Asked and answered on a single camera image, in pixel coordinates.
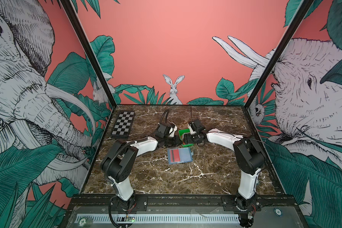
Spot green card tray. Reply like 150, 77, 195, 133
178, 129, 194, 147

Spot blue card holder wallet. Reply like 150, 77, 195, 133
167, 147, 193, 165

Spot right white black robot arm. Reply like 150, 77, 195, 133
184, 119, 266, 210

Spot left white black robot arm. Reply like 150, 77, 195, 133
100, 123, 182, 202

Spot black white checkerboard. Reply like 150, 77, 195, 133
111, 111, 135, 139

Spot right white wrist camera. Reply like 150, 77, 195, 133
188, 124, 196, 135

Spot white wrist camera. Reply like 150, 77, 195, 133
188, 124, 196, 135
169, 125, 178, 137

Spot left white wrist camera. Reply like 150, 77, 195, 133
169, 125, 178, 137

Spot black front mounting rail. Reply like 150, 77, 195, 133
67, 194, 298, 213

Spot white slotted cable duct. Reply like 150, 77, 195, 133
74, 214, 239, 226

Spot left black frame post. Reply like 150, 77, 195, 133
60, 0, 117, 108

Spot black frame post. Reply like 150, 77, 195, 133
60, 0, 117, 108
244, 0, 314, 109

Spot right black frame post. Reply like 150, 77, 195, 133
244, 0, 314, 109

